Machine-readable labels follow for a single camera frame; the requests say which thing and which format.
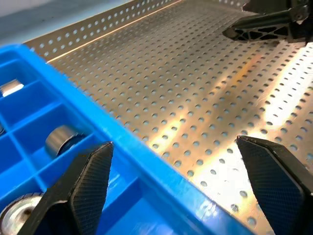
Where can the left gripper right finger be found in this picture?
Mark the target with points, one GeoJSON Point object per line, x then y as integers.
{"type": "Point", "coordinates": [276, 183]}

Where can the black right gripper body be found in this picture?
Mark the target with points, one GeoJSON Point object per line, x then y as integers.
{"type": "Point", "coordinates": [300, 19]}

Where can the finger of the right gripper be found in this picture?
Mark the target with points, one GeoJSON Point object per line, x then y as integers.
{"type": "Point", "coordinates": [281, 22]}

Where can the perforated metal tray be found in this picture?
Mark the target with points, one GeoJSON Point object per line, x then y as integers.
{"type": "Point", "coordinates": [171, 85]}

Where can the blue compartment tray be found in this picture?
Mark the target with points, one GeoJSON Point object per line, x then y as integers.
{"type": "Point", "coordinates": [146, 171]}

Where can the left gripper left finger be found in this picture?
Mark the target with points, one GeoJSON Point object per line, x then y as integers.
{"type": "Point", "coordinates": [80, 195]}

